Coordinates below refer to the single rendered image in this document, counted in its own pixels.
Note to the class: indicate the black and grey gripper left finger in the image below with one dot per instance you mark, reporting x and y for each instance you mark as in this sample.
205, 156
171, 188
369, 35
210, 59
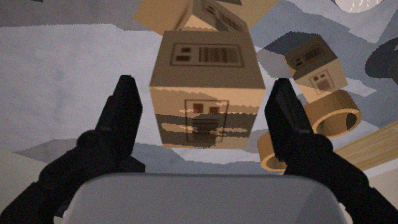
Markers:
95, 152

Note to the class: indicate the brown cardboard box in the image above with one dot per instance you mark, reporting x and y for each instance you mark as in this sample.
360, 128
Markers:
206, 89
315, 69
207, 15
234, 6

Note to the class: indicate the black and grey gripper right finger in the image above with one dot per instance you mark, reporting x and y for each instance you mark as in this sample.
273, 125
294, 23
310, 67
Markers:
311, 156

